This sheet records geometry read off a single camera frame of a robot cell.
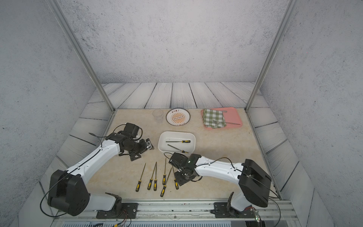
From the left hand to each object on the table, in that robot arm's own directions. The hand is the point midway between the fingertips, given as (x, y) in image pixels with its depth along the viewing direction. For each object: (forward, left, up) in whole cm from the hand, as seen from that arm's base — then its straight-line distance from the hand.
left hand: (151, 150), depth 83 cm
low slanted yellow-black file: (-18, -7, -12) cm, 22 cm away
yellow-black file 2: (-13, +1, -12) cm, 17 cm away
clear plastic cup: (+35, 0, -6) cm, 36 cm away
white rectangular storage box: (+12, -17, -11) cm, 23 cm away
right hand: (-15, -18, -6) cm, 24 cm away
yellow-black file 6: (+5, -18, -11) cm, 22 cm away
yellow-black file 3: (-13, -2, -11) cm, 18 cm away
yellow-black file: (-13, +7, -12) cm, 19 cm away
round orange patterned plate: (+36, -15, -10) cm, 40 cm away
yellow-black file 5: (-15, -14, -11) cm, 24 cm away
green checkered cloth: (+32, -43, -9) cm, 55 cm away
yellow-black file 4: (-11, -7, -11) cm, 17 cm away
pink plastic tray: (+35, -58, -11) cm, 69 cm away
